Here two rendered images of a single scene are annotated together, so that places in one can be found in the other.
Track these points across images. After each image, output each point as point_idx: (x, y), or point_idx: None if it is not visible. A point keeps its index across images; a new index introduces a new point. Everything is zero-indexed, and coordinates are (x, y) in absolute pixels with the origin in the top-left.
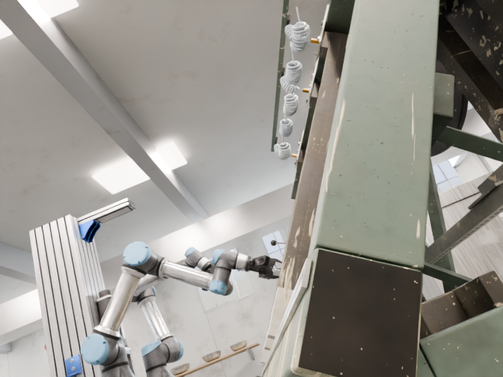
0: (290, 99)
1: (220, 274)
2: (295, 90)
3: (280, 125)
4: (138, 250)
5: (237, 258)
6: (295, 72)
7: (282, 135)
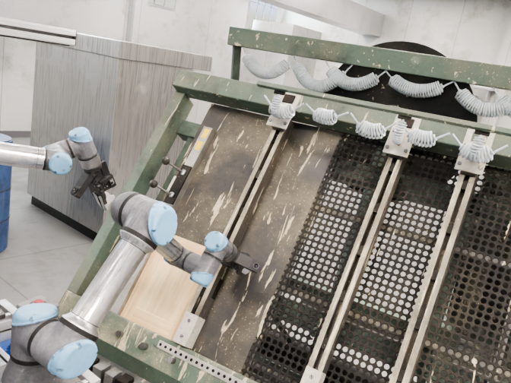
0: (382, 136)
1: (216, 267)
2: (401, 142)
3: (328, 116)
4: (170, 223)
5: (233, 251)
6: (417, 131)
7: (313, 118)
